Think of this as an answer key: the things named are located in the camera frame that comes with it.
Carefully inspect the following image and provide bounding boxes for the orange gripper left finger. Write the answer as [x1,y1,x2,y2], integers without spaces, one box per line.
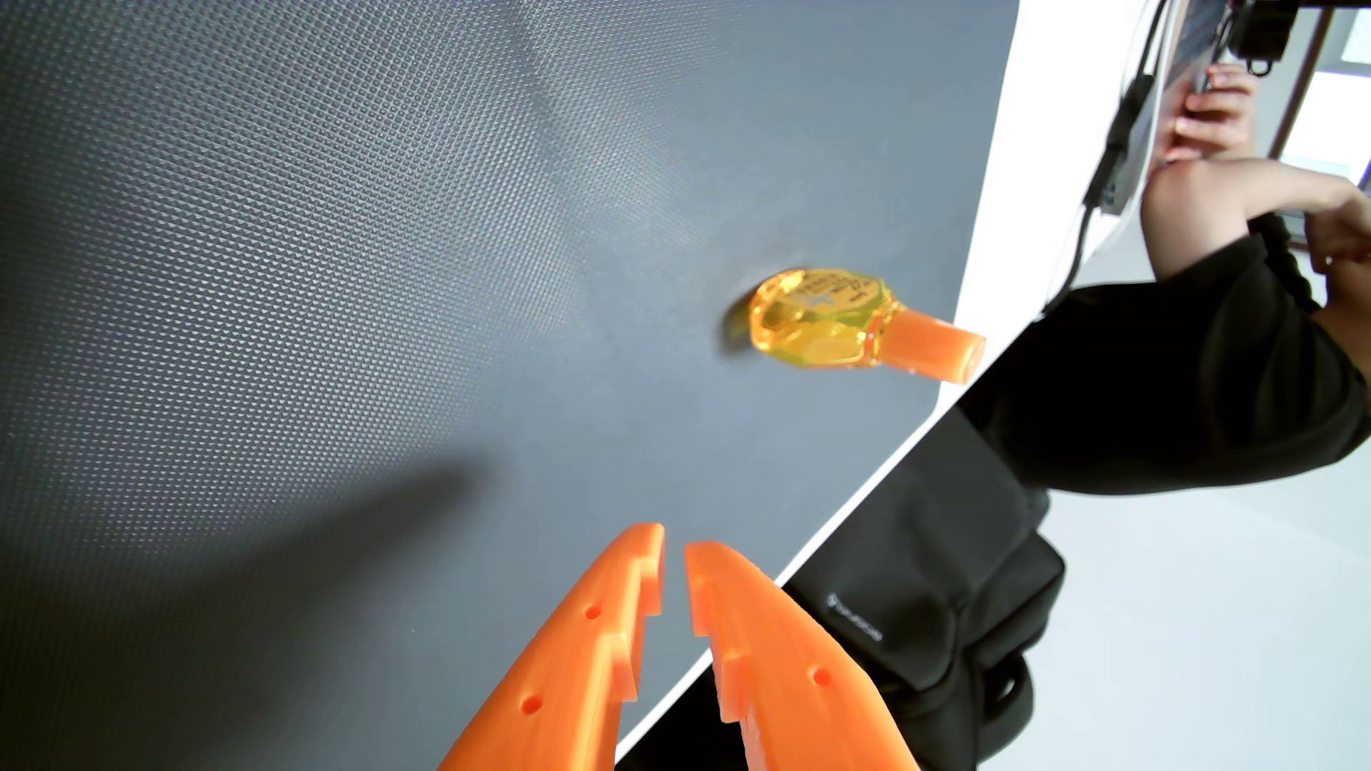
[439,523,666,771]

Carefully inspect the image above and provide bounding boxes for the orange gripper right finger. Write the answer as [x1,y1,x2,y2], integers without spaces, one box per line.
[685,540,923,771]

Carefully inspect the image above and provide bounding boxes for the person's hand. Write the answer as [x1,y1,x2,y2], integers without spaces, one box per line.
[1162,62,1262,164]
[1305,189,1371,276]

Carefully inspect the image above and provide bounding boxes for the black fabric bag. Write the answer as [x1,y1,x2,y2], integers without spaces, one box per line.
[616,401,1068,771]

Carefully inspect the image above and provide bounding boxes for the grey textured mat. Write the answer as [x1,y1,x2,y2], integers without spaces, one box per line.
[0,0,1022,771]

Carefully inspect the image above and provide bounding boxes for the person's torso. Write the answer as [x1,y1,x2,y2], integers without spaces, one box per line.
[956,212,1371,497]

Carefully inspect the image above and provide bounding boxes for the black device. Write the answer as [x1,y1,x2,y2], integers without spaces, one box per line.
[1225,0,1304,79]

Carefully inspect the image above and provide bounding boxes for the black cable with adapter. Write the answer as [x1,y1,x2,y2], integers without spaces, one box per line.
[1041,0,1174,319]

